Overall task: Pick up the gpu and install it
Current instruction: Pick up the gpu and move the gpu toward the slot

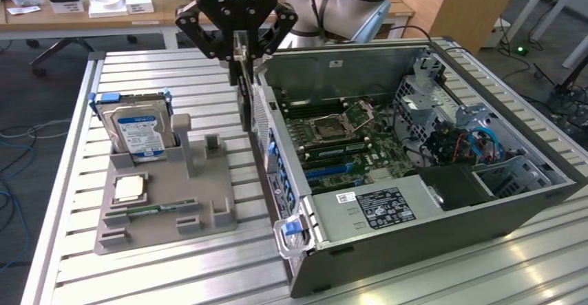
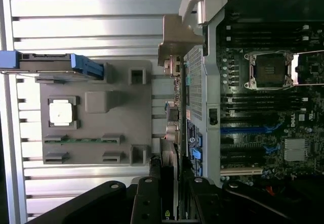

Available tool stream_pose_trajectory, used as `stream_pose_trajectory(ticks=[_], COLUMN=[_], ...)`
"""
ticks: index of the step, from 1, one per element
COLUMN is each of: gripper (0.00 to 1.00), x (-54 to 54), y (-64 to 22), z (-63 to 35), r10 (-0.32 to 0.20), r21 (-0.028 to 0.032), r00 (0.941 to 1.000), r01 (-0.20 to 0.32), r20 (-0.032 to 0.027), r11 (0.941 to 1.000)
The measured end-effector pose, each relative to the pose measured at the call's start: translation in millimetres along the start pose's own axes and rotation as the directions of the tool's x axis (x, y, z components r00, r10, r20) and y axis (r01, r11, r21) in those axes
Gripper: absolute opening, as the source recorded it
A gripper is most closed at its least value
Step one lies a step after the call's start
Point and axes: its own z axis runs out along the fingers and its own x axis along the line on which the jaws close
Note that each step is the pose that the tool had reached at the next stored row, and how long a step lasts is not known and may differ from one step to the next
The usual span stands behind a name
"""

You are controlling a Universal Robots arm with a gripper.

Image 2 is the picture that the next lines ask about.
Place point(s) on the short black expansion slot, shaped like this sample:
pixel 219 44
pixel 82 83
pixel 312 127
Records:
pixel 226 141

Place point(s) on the grey parts rack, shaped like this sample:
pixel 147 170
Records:
pixel 114 128

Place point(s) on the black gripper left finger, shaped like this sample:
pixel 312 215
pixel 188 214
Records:
pixel 148 203

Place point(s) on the silver CPU chip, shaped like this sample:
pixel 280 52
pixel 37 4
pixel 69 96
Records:
pixel 61 114

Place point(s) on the hard disk with blue label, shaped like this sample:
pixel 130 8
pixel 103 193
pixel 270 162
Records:
pixel 45 61

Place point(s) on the green motherboard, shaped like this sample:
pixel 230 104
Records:
pixel 278 112

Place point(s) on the blue disk carrier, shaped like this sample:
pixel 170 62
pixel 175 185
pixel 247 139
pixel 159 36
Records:
pixel 86 66

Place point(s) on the white expansion slot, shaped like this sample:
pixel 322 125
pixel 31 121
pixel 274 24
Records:
pixel 240 171

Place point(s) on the green RAM stick in rack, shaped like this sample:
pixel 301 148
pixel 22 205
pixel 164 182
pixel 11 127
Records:
pixel 81 140

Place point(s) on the grey open PC case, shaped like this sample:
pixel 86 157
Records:
pixel 212 82

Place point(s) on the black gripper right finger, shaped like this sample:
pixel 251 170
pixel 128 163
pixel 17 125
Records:
pixel 202 203

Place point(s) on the silver chipset heat sink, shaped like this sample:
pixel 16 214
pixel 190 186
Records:
pixel 295 149

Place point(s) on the blue expansion slot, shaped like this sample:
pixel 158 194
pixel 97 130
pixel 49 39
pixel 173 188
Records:
pixel 240 130

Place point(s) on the metal socket cover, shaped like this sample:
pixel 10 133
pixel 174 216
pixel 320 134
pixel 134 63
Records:
pixel 308 54

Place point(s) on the CPU socket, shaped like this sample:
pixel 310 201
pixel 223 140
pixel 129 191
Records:
pixel 269 69

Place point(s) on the long black expansion slot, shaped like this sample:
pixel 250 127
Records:
pixel 240 163
pixel 240 155

